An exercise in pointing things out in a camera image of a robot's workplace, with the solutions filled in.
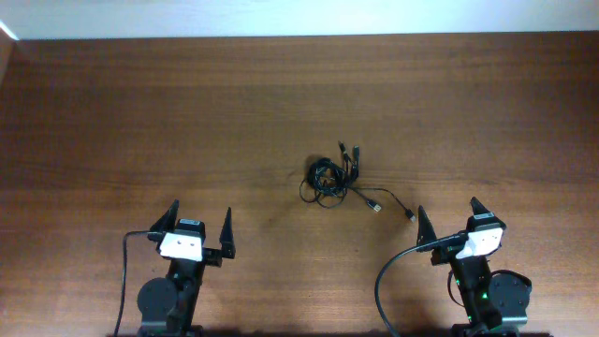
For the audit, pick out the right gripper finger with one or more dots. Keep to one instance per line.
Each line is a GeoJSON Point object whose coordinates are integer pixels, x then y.
{"type": "Point", "coordinates": [482, 218]}
{"type": "Point", "coordinates": [425, 233]}

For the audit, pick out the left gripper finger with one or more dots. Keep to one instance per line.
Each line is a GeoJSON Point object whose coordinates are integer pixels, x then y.
{"type": "Point", "coordinates": [167, 221]}
{"type": "Point", "coordinates": [228, 249]}

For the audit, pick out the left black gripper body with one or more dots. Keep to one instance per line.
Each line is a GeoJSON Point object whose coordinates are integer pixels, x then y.
{"type": "Point", "coordinates": [213, 255]}

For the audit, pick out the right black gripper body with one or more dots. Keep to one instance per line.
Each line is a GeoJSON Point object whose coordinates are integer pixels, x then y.
{"type": "Point", "coordinates": [445, 253]}

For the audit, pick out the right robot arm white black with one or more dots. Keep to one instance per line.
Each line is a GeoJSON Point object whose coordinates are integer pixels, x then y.
{"type": "Point", "coordinates": [495, 301]}

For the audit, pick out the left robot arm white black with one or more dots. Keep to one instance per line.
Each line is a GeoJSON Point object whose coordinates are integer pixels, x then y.
{"type": "Point", "coordinates": [167, 304]}

